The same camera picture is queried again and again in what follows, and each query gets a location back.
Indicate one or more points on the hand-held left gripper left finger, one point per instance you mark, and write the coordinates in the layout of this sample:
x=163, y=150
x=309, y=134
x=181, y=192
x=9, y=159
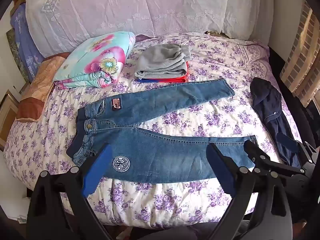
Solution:
x=100, y=170

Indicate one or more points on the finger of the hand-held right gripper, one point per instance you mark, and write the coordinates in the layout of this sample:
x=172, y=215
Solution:
x=287, y=143
x=252, y=150

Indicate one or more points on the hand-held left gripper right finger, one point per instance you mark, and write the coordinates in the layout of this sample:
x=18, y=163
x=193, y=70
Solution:
x=222, y=170

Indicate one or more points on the blue denim jeans pants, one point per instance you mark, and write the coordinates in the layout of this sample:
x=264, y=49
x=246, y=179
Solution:
x=155, y=155

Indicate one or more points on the navy blue garment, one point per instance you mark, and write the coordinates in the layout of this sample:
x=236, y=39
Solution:
x=267, y=100

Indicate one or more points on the purple floral bedspread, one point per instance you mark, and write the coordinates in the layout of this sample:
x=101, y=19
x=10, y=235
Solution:
x=200, y=112

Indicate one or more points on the beige striped curtain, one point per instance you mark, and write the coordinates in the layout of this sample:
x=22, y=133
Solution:
x=297, y=62

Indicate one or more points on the folded blue garment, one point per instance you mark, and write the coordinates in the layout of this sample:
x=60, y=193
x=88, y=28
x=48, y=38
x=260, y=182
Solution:
x=147, y=81

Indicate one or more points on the folded red garment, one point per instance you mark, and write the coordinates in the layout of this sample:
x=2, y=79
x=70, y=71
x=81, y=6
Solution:
x=177, y=79

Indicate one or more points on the orange brown blanket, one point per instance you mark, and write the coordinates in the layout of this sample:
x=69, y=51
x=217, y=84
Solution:
x=37, y=87

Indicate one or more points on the folded floral quilt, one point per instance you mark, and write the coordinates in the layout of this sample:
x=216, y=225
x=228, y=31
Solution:
x=100, y=60

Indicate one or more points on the folded grey sweatpants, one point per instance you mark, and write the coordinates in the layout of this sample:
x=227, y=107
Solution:
x=160, y=60

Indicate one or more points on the blue patterned pillow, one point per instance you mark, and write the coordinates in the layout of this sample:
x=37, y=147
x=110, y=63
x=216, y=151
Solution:
x=25, y=45

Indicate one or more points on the white lace cover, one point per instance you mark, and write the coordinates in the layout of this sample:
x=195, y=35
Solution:
x=150, y=5

